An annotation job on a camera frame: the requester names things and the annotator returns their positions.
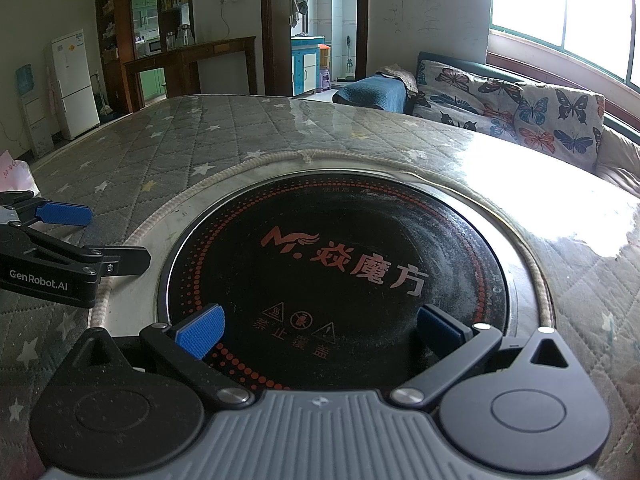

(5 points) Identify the dark wooden console table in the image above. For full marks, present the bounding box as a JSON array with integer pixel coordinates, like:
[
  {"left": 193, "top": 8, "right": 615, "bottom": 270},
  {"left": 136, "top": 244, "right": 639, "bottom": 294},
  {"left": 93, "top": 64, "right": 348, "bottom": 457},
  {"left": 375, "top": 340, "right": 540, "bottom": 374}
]
[{"left": 122, "top": 36, "right": 257, "bottom": 113}]

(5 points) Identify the dark wooden door frame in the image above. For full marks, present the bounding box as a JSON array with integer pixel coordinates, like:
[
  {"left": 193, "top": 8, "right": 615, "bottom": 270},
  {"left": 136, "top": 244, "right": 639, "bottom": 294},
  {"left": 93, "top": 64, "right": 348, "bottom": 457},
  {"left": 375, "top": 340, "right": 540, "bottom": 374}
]
[{"left": 260, "top": 0, "right": 371, "bottom": 98}]

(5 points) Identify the beige cushion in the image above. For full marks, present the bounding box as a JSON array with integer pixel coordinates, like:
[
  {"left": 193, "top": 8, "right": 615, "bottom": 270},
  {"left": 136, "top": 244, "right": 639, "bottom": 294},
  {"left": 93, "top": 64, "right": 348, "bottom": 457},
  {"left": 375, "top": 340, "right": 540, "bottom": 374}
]
[{"left": 592, "top": 125, "right": 640, "bottom": 198}]

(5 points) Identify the white refrigerator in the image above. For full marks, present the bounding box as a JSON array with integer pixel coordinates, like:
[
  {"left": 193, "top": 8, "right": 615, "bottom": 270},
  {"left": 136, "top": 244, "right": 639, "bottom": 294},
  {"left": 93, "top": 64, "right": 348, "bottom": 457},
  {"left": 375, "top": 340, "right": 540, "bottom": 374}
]
[{"left": 50, "top": 30, "right": 101, "bottom": 141}]

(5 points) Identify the beige folded towel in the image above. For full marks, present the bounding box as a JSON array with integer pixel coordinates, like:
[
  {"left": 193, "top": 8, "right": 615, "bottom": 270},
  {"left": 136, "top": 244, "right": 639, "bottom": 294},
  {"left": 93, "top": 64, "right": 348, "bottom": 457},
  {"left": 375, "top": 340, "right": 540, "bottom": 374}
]
[{"left": 375, "top": 64, "right": 418, "bottom": 96}]

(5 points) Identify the square butterfly-print cushion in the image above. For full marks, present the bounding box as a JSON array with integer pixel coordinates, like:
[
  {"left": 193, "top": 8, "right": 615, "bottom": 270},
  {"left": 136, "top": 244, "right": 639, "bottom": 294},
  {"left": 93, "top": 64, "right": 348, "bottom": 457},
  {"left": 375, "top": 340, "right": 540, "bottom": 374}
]
[{"left": 492, "top": 80, "right": 606, "bottom": 173}]

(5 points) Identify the round black induction cooker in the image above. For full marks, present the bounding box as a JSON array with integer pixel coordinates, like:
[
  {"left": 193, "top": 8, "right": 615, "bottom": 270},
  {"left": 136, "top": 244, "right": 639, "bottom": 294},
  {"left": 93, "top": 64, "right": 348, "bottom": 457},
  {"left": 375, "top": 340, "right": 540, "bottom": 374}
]
[{"left": 157, "top": 175, "right": 511, "bottom": 392}]

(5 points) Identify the dark wooden shelf cabinet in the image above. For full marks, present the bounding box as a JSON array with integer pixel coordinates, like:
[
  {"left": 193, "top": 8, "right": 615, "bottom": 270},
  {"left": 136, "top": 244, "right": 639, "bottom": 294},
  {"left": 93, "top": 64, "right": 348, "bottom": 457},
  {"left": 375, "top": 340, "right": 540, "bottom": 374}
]
[{"left": 95, "top": 0, "right": 196, "bottom": 116}]

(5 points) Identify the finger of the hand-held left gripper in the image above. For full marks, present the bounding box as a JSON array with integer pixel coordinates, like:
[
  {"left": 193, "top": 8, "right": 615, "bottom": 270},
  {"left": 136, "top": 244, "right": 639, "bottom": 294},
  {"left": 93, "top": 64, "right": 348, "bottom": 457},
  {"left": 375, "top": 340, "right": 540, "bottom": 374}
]
[
  {"left": 20, "top": 201, "right": 93, "bottom": 228},
  {"left": 20, "top": 230, "right": 152, "bottom": 277}
]

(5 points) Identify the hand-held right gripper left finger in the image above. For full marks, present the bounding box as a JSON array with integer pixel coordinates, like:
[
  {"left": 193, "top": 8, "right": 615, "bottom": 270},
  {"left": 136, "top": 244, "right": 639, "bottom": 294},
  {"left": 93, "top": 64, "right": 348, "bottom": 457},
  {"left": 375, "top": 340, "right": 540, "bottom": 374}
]
[{"left": 65, "top": 302, "right": 253, "bottom": 406}]

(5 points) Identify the long butterfly-print cushion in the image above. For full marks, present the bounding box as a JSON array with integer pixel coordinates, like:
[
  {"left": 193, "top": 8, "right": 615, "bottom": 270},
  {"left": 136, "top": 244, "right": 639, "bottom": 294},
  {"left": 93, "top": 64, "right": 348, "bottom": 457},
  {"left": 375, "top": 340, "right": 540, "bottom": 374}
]
[{"left": 414, "top": 58, "right": 523, "bottom": 133}]

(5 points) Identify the blue bathroom cabinet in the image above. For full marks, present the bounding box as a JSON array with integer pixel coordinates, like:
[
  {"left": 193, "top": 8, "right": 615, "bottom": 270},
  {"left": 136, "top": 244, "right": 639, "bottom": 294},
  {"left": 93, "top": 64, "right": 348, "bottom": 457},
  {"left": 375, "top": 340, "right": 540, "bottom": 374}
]
[{"left": 291, "top": 35, "right": 326, "bottom": 97}]

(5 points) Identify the blue sofa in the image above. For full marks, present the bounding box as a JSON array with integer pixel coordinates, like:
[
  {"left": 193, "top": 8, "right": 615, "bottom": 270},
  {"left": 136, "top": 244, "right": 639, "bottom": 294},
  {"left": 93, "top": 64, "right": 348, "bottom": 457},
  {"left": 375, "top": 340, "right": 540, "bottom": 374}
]
[{"left": 332, "top": 51, "right": 640, "bottom": 201}]

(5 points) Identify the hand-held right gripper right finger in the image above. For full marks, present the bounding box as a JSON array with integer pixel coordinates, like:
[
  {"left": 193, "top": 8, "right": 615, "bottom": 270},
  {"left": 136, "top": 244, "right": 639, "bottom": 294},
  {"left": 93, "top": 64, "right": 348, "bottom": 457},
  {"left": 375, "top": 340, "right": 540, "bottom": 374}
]
[{"left": 390, "top": 304, "right": 583, "bottom": 407}]

